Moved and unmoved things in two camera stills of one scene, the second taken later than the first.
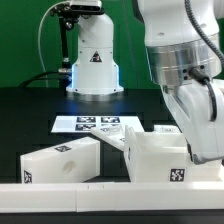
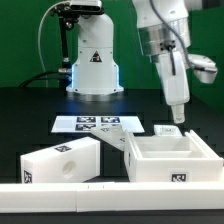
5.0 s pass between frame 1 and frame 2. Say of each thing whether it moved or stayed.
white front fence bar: stayed
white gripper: moved
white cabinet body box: stayed
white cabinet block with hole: stayed
